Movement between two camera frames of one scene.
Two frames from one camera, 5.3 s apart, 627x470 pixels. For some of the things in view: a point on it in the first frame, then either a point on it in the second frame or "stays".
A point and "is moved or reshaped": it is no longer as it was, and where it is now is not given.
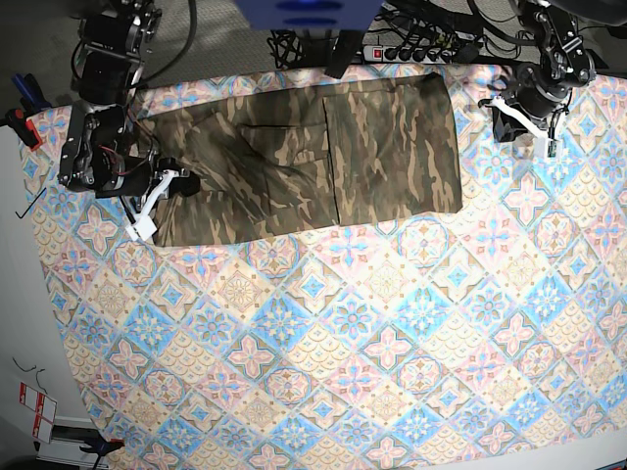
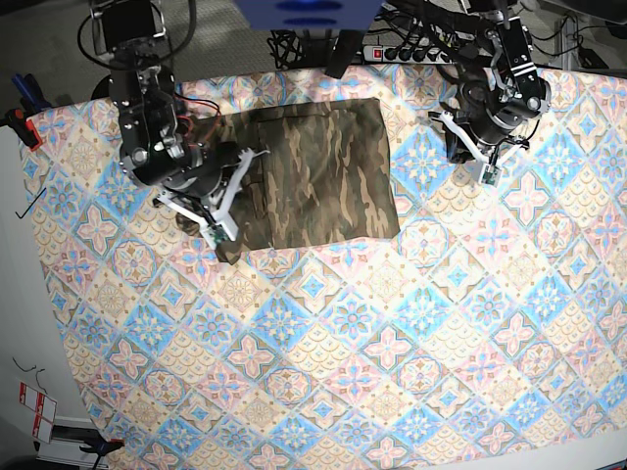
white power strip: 401,53 stays
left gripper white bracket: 144,225 → 221,222
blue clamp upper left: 32,99 stays
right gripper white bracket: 506,128 → 490,171
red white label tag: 45,410 stays
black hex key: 31,205 stays
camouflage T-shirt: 293,153 is moved or reshaped
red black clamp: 24,127 stays
